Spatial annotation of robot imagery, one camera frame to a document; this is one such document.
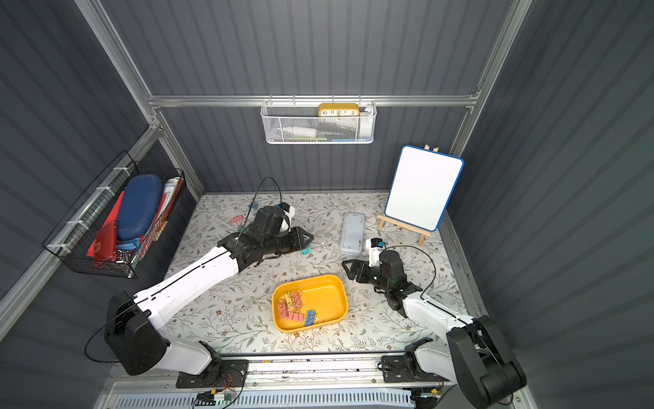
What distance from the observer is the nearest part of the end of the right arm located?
653 millimetres

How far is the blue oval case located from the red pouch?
0.05ft

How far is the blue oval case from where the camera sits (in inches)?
27.2

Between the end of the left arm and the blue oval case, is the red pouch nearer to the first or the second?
the blue oval case

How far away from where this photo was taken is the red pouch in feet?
2.11

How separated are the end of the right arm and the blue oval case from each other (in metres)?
0.61

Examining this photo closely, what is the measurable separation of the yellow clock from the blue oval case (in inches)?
22.6

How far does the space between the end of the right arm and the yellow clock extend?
50 centimetres

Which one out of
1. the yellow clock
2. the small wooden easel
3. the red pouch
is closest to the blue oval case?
the red pouch

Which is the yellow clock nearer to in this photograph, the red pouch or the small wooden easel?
the small wooden easel
